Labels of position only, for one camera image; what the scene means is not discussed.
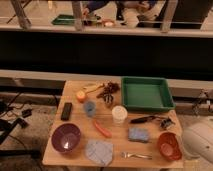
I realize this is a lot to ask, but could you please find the small black metal clip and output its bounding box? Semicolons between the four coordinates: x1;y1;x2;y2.
160;118;174;130

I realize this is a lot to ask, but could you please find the black handled knife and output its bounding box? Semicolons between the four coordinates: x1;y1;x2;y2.
130;116;158;124

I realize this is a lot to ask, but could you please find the brown dried plant toy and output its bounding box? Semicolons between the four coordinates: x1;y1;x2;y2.
97;82;120;98

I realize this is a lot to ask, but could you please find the grey folded cloth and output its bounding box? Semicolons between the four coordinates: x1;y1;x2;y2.
85;140;113;166

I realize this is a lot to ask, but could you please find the orange carrot toy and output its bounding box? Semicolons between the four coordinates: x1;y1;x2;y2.
93;120;112;138

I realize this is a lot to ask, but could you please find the blue sponge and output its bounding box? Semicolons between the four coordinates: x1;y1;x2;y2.
128;127;149;143

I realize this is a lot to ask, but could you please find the black rectangular block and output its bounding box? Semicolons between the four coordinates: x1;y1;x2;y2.
61;103;72;121

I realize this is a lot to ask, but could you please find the silver metal fork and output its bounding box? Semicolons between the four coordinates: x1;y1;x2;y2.
121;152;152;160

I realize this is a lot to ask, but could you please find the yellow banana toy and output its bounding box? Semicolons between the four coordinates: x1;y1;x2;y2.
83;83;104;93

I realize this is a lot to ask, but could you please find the wooden table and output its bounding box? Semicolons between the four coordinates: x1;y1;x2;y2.
43;81;189;169

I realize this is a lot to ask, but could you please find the green tray in background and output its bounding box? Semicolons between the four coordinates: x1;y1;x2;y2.
52;14;75;25

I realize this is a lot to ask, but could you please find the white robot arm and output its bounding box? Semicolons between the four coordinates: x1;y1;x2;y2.
182;120;213;163

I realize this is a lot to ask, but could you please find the purple plastic bowl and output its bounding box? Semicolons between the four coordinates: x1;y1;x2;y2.
51;123;81;153

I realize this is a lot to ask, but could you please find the orange plastic bowl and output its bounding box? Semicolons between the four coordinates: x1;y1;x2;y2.
157;132;182;161

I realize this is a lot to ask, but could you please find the white plastic cup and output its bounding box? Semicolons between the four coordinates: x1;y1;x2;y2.
112;106;128;123

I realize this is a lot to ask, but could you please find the orange round fruit toy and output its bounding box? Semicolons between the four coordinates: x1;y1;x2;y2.
76;91;87;103

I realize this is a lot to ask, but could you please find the metal binder clip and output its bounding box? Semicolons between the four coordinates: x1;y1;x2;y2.
104;94;114;107

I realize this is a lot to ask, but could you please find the blue plastic cup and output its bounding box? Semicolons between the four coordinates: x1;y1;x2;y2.
83;101;96;117

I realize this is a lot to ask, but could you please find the green plastic tray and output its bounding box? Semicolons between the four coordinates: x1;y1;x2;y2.
121;77;175;112

